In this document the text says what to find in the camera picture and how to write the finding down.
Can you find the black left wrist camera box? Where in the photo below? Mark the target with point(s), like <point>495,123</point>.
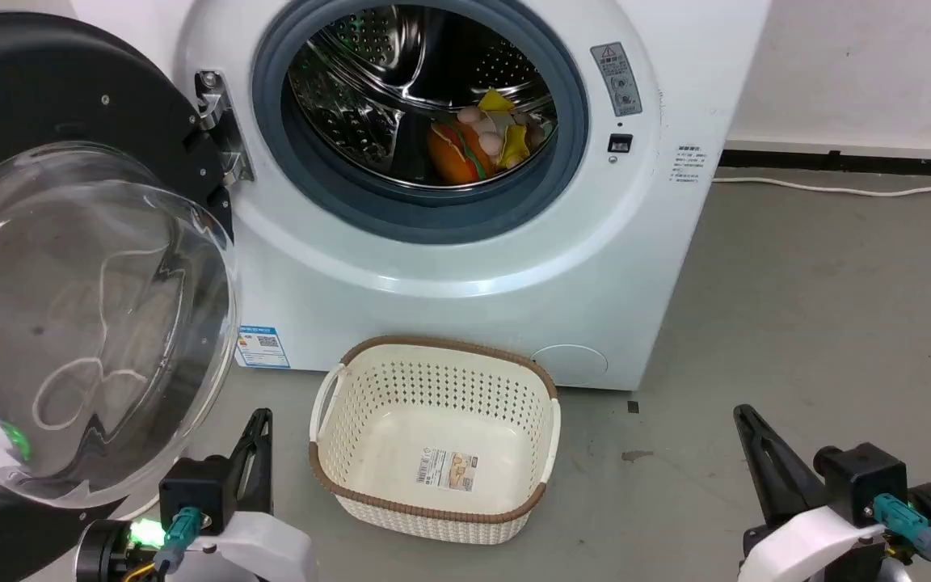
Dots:
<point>195,485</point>

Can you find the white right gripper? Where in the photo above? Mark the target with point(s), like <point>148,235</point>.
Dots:
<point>813,546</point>

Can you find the chrome door hinge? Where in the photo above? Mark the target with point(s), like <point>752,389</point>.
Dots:
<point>227,137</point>

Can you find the stainless steel washer drum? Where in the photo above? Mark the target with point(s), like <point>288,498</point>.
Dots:
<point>368,65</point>

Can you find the round white filter cover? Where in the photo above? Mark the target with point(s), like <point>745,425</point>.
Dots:
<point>569,365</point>

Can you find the cream laundry basket brown rim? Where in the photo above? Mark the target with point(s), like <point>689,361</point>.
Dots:
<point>433,420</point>

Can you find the grey warning sticker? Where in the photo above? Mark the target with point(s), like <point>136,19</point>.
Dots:
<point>617,79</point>

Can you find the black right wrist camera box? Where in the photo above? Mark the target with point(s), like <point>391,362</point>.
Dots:
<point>861,477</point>

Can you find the black baseboard strip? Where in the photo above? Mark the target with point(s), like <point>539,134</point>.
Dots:
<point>837,162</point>

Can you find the blue energy label sticker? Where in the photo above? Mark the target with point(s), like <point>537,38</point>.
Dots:
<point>263,347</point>

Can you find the black washer door glass bowl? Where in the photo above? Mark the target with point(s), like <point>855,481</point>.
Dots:
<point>29,97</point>

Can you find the white front-load washing machine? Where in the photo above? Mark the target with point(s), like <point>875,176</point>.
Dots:
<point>433,323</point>

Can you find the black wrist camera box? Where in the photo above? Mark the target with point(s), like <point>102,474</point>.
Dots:
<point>195,485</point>
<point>861,477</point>

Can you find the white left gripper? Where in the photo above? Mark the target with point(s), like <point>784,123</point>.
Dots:
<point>263,550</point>

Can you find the printed text label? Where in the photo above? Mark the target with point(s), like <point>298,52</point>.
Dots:
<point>687,166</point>

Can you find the orange striped plush toy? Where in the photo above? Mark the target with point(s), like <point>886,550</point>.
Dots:
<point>453,162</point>

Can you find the black door latch socket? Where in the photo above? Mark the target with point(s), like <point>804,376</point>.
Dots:
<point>620,144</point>

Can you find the paper basket label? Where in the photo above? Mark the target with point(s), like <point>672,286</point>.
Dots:
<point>447,471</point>

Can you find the yellow and pink doll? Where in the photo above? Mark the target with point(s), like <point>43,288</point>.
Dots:
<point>511,145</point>

